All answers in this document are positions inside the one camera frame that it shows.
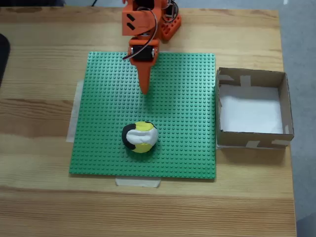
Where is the brown cardboard box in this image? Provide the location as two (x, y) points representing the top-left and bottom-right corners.
(216, 67), (295, 150)

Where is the gripper motor cable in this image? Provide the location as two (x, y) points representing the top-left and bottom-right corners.
(122, 7), (158, 61)

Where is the yellow black white ball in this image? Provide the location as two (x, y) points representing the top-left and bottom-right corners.
(121, 120), (158, 154)

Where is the black rounded object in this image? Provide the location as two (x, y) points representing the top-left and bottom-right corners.
(0, 33), (11, 87)

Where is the masking tape strip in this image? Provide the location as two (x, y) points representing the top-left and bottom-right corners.
(66, 80), (84, 143)
(115, 177), (161, 188)

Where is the white paper sheet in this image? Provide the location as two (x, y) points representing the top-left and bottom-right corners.
(218, 85), (283, 134)

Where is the green studded baseplate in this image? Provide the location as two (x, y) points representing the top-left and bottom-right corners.
(69, 51), (217, 183)

